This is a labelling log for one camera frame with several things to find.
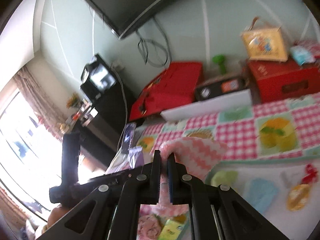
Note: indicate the black monitor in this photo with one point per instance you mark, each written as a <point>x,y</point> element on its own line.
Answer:
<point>100,77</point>

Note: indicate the red yarn knot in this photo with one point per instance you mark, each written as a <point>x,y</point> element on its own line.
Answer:
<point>310,173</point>

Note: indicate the white board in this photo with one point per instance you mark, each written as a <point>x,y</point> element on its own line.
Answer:
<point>212,107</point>

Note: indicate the wall-mounted television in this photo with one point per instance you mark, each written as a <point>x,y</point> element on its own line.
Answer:
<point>130,7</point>

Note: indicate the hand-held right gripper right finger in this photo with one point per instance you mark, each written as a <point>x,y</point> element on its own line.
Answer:
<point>171,180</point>

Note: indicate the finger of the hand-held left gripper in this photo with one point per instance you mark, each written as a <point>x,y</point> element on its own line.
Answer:
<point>70,160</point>
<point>110,177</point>

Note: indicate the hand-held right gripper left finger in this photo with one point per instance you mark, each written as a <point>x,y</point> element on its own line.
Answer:
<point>157,175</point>

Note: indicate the yellow flower bunch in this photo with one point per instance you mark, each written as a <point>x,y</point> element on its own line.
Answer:
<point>72,100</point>

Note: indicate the blue face mask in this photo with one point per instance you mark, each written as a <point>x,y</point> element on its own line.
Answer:
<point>261,195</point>

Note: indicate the pink zigzag fluffy towel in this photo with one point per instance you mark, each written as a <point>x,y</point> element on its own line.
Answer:
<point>200,152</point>

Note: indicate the patterned curtain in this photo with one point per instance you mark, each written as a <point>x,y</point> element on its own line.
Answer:
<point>32,90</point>

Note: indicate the black low stand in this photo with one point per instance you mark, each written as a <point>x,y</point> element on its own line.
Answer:
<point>100,140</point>

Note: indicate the black carton box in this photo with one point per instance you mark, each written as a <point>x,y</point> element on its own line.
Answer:
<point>212,90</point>

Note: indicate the green dumbbell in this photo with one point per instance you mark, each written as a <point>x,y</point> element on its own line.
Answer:
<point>220,62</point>

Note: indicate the teal-rimmed white shallow box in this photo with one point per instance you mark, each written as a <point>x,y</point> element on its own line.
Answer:
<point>275,220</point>

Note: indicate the person's left hand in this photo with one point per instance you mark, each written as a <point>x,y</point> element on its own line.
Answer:
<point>57,215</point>

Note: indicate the small black device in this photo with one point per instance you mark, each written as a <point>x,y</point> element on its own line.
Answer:
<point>143,108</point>

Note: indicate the flat red box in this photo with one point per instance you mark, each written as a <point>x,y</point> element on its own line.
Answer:
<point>175,85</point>

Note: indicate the white wall socket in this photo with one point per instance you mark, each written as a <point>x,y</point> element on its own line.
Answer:
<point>117,65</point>

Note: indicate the red gift box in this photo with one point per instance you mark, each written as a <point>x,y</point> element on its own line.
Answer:
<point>275,75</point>

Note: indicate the pink floral scrunchie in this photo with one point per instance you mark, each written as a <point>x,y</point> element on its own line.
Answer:
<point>150,226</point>

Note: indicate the smartphone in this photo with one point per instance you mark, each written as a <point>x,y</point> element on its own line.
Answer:
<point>128,137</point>

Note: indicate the blue wet wipes pack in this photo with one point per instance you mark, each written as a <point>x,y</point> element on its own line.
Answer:
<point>302,55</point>

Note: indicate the black cabinet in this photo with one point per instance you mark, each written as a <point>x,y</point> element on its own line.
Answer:
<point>112,110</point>

